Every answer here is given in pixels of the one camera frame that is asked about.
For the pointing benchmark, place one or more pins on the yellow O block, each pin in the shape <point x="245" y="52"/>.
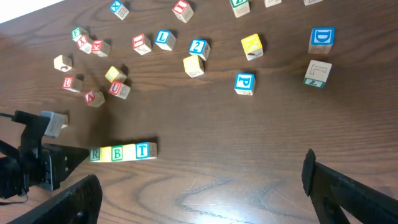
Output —
<point x="129" y="152"/>
<point x="105" y="154"/>

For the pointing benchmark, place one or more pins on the green B block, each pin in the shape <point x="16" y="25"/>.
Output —
<point x="117" y="153"/>

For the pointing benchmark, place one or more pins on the red A block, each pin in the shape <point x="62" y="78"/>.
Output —
<point x="94" y="98"/>

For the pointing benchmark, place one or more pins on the yellow B block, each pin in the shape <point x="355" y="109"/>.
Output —
<point x="309" y="2"/>

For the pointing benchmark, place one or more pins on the red U block left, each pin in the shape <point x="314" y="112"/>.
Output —
<point x="72" y="84"/>

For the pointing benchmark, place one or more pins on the yellow S block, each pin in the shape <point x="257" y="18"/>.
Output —
<point x="193" y="66"/>

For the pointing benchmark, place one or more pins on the red i block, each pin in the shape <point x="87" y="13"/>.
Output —
<point x="141" y="44"/>
<point x="183" y="11"/>

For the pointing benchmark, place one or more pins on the yellow K block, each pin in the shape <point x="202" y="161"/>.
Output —
<point x="252" y="47"/>

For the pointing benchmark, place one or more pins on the red U block centre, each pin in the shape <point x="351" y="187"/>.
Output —
<point x="119" y="89"/>

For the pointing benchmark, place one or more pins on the green R block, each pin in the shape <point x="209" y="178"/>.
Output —
<point x="95" y="154"/>

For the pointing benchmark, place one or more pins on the blue L block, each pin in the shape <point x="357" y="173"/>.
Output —
<point x="165" y="40"/>

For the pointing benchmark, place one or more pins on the red u block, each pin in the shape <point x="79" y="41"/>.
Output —
<point x="119" y="89"/>
<point x="72" y="84"/>

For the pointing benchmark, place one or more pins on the yellow block far left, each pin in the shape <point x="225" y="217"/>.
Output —
<point x="63" y="63"/>

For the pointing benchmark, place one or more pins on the green 7 block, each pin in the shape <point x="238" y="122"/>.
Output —
<point x="317" y="73"/>

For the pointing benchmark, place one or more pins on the green Z block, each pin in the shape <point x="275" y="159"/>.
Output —
<point x="240" y="7"/>

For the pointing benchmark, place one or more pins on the blue D block right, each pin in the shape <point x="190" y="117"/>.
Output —
<point x="321" y="40"/>

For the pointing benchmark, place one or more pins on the blue X block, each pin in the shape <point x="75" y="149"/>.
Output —
<point x="119" y="9"/>

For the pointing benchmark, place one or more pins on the red I block centre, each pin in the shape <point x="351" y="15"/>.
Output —
<point x="141" y="44"/>

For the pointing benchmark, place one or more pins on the blue T block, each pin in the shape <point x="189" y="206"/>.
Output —
<point x="146" y="150"/>

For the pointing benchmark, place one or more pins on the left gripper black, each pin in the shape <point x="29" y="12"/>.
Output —
<point x="34" y="163"/>

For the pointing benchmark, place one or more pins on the red I block upper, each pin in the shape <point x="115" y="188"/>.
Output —
<point x="183" y="11"/>

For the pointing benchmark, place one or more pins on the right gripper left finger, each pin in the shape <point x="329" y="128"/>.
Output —
<point x="80" y="203"/>

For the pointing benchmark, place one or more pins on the blue 2 block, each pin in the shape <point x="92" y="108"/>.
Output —
<point x="201" y="48"/>

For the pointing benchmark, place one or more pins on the blue 5 block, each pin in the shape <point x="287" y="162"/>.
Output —
<point x="269" y="3"/>

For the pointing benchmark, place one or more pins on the blue P block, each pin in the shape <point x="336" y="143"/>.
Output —
<point x="245" y="84"/>

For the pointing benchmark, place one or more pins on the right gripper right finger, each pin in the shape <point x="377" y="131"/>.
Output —
<point x="332" y="192"/>

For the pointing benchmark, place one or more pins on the green F block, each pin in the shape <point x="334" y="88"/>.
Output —
<point x="77" y="33"/>

